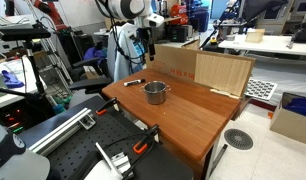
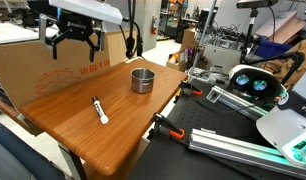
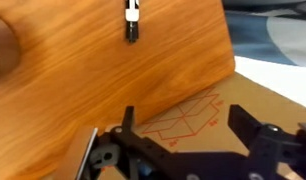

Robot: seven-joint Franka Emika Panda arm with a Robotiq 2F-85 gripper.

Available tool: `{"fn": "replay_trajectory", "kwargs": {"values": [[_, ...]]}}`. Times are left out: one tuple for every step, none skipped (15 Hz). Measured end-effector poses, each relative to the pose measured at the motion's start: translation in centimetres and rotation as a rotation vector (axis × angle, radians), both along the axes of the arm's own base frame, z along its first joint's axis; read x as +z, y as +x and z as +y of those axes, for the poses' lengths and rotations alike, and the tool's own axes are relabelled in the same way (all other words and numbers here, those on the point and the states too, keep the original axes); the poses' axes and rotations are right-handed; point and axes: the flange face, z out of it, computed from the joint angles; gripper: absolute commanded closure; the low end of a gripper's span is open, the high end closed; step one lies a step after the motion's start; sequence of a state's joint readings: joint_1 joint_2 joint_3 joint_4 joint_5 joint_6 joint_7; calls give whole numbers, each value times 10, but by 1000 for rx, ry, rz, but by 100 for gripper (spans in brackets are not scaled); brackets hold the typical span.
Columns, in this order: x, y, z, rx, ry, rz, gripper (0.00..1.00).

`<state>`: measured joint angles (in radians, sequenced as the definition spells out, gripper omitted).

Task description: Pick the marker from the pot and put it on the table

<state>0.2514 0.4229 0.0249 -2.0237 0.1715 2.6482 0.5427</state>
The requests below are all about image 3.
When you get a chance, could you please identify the black white Expo marker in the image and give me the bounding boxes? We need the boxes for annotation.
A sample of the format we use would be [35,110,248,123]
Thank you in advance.
[124,0,141,44]

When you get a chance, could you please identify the flattened brown cardboard box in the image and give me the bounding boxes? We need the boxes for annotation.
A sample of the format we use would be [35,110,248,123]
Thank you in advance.
[102,71,306,180]

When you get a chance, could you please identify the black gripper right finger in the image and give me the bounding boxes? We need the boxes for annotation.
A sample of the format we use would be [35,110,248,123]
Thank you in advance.
[227,104,301,180]

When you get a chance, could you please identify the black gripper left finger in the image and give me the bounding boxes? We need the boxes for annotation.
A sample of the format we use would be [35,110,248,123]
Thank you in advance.
[104,105,181,180]

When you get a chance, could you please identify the small steel pot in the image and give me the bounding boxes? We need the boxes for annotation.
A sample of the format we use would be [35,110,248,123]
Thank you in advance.
[0,13,21,82]

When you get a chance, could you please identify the light blue jacket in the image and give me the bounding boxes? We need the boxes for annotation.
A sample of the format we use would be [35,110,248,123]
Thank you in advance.
[222,0,306,69]

